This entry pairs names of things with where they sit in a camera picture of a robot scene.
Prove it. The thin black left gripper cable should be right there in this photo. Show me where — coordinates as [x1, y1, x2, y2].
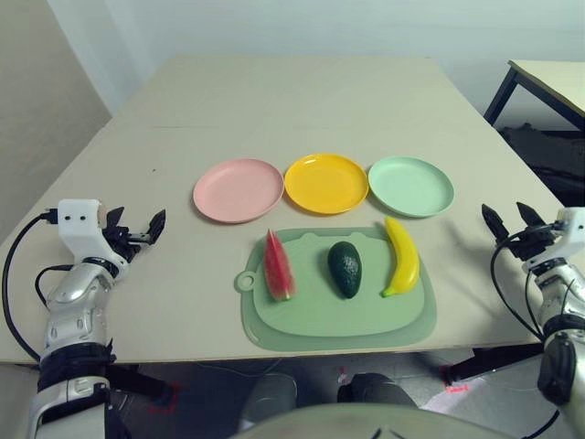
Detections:
[35, 263, 77, 307]

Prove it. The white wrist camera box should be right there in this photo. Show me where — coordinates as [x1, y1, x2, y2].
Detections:
[555, 206, 585, 257]
[57, 198, 130, 278]

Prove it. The grey-green robot torso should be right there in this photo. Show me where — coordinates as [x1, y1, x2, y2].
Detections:
[230, 404, 504, 439]

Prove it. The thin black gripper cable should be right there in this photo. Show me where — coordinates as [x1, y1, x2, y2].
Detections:
[524, 268, 552, 340]
[35, 263, 77, 307]

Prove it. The red watermelon slice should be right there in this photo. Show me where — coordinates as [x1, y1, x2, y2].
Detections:
[263, 228, 298, 303]

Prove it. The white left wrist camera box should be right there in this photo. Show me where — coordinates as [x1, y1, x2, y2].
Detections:
[57, 198, 130, 278]

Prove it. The grey robot left leg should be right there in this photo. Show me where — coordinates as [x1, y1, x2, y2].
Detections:
[241, 372, 298, 429]

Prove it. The thin black right gripper cable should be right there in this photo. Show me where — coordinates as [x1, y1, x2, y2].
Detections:
[524, 268, 552, 340]

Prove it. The dark robot right leg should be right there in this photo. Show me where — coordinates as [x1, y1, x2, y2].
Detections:
[336, 372, 420, 411]

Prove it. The green silicone mat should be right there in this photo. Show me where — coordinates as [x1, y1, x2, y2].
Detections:
[233, 226, 438, 352]

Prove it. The yellow plate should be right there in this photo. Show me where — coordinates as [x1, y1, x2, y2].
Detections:
[283, 152, 370, 216]

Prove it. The dark green avocado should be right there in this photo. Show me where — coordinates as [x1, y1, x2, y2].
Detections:
[326, 241, 364, 301]

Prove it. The thick black left camera cable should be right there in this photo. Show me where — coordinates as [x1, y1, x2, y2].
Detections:
[1, 208, 60, 363]

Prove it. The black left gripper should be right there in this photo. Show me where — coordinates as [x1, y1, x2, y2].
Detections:
[101, 206, 168, 267]

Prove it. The beige side table black frame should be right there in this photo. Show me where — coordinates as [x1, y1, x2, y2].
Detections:
[483, 59, 585, 134]

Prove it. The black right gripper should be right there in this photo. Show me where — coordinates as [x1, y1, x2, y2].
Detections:
[481, 201, 566, 273]

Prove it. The mint green plate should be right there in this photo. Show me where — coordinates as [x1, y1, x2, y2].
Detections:
[367, 155, 456, 219]

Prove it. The pink plate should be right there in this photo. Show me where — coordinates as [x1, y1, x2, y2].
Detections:
[192, 158, 285, 225]

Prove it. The thin white floor cable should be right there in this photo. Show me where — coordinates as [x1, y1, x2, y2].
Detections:
[200, 359, 293, 380]

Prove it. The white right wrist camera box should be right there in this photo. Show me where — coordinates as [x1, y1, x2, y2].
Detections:
[555, 206, 585, 257]

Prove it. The black table foot bar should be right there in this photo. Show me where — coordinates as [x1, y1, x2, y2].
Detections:
[445, 342, 545, 383]
[107, 363, 177, 408]

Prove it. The yellow banana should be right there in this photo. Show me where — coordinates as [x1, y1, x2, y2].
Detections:
[380, 215, 420, 299]

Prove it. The black right camera cable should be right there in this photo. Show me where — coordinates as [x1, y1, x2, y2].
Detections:
[489, 231, 546, 342]

